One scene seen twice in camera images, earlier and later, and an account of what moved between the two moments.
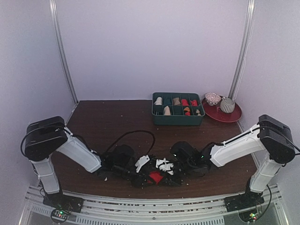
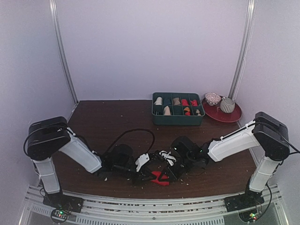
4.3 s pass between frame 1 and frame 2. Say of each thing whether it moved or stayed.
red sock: moved
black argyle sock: stayed
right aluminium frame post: stayed
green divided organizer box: stayed
